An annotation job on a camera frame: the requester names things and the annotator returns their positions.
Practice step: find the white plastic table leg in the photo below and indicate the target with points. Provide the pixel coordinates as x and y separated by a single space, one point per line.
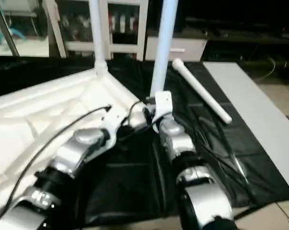
202 91
98 33
164 43

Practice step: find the white plastic table top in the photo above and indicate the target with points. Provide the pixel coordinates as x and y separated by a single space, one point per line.
34 115

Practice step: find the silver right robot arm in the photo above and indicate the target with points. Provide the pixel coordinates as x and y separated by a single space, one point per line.
183 143

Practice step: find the white drawer unit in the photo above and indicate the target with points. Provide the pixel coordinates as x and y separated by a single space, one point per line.
183 48

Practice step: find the black plastic mat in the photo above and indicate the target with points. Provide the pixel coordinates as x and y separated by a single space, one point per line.
130 187

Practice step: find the white glass door cabinet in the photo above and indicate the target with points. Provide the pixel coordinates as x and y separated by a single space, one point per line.
87 24

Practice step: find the white side board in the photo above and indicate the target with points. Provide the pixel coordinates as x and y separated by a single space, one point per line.
259 110

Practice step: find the teal small stool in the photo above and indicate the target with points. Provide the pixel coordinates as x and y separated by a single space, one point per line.
13 36

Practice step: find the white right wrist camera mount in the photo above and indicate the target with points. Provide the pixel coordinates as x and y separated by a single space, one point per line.
163 104

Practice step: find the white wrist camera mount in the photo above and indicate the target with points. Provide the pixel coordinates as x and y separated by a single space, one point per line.
116 125
163 104

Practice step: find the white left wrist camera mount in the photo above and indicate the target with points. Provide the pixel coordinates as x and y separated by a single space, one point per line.
116 125

